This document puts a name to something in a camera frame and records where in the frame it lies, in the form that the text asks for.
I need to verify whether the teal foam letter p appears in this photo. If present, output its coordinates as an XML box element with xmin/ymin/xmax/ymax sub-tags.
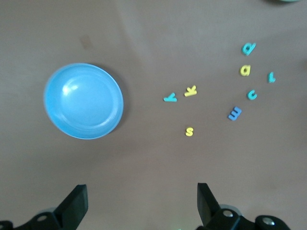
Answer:
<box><xmin>241</xmin><ymin>42</ymin><xmax>257</xmax><ymax>56</ymax></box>

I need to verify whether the blue foam letter E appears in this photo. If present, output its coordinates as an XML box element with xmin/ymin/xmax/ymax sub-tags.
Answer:
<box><xmin>227</xmin><ymin>106</ymin><xmax>242</xmax><ymax>121</ymax></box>

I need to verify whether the teal foam letter y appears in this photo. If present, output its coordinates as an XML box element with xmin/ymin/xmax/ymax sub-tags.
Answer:
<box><xmin>163</xmin><ymin>92</ymin><xmax>177</xmax><ymax>103</ymax></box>

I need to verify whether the brown tape patch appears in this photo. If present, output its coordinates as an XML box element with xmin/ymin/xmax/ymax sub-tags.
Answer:
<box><xmin>80</xmin><ymin>34</ymin><xmax>91</xmax><ymax>48</ymax></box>

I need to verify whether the blue plate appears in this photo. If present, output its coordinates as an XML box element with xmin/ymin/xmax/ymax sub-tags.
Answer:
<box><xmin>43</xmin><ymin>62</ymin><xmax>125</xmax><ymax>140</ymax></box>

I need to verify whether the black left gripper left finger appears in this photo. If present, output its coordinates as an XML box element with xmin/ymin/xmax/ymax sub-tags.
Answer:
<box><xmin>14</xmin><ymin>184</ymin><xmax>88</xmax><ymax>230</ymax></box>

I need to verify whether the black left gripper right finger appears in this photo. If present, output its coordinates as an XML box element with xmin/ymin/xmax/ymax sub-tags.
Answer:
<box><xmin>196</xmin><ymin>183</ymin><xmax>255</xmax><ymax>230</ymax></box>

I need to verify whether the yellow foam letter a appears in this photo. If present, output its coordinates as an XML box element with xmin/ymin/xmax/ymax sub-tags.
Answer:
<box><xmin>239</xmin><ymin>64</ymin><xmax>251</xmax><ymax>77</ymax></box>

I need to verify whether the yellow foam letter k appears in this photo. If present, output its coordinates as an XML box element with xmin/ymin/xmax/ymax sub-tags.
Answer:
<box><xmin>184</xmin><ymin>85</ymin><xmax>198</xmax><ymax>97</ymax></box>

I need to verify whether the teal foam letter c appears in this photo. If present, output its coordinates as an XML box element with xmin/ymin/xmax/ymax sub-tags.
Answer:
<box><xmin>246</xmin><ymin>89</ymin><xmax>258</xmax><ymax>101</ymax></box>

